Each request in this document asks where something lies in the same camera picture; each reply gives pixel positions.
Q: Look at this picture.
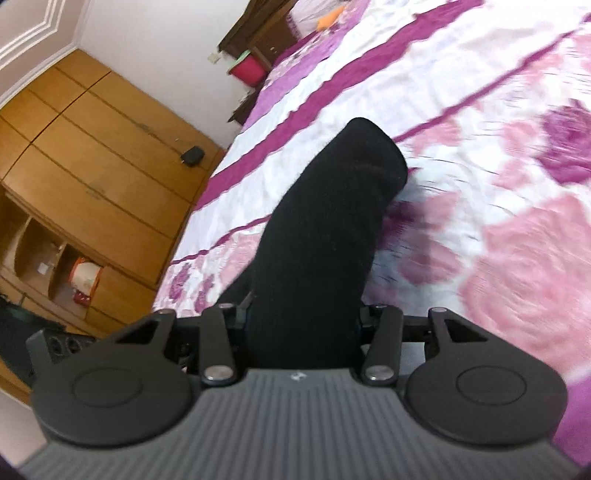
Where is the orange and white snack bag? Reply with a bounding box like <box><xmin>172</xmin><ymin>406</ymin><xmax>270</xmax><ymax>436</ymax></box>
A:
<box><xmin>68</xmin><ymin>258</ymin><xmax>103</xmax><ymax>305</ymax></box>

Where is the red bucket with green lid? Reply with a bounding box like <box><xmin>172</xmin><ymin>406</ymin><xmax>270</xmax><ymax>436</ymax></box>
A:
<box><xmin>228</xmin><ymin>50</ymin><xmax>271</xmax><ymax>88</ymax></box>

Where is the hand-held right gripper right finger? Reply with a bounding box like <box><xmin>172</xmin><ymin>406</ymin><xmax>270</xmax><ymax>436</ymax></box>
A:
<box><xmin>359</xmin><ymin>304</ymin><xmax>491</xmax><ymax>387</ymax></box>

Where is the purple floral bedspread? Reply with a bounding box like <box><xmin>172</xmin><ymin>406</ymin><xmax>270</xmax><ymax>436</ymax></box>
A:
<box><xmin>152</xmin><ymin>0</ymin><xmax>591</xmax><ymax>462</ymax></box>

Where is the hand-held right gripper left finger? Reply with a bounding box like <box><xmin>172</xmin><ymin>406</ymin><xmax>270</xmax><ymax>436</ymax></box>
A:
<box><xmin>113</xmin><ymin>291</ymin><xmax>254</xmax><ymax>385</ymax></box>

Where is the wooden wardrobe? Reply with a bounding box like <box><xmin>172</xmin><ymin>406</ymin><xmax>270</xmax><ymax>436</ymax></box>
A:
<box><xmin>0</xmin><ymin>48</ymin><xmax>227</xmax><ymax>407</ymax></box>

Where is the orange plush toy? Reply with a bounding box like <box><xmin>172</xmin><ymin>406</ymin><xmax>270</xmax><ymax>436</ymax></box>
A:
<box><xmin>314</xmin><ymin>4</ymin><xmax>346</xmax><ymax>31</ymax></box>

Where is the dark wooden nightstand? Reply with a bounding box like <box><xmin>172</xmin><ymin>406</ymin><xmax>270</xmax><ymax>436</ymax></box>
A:
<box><xmin>226</xmin><ymin>88</ymin><xmax>264</xmax><ymax>125</ymax></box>

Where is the black clothing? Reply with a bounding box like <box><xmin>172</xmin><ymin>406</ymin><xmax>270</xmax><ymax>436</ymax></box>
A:
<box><xmin>222</xmin><ymin>117</ymin><xmax>409</xmax><ymax>370</ymax></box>

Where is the dark wooden headboard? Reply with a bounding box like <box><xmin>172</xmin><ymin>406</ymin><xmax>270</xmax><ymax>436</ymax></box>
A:
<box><xmin>217</xmin><ymin>0</ymin><xmax>301</xmax><ymax>70</ymax></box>

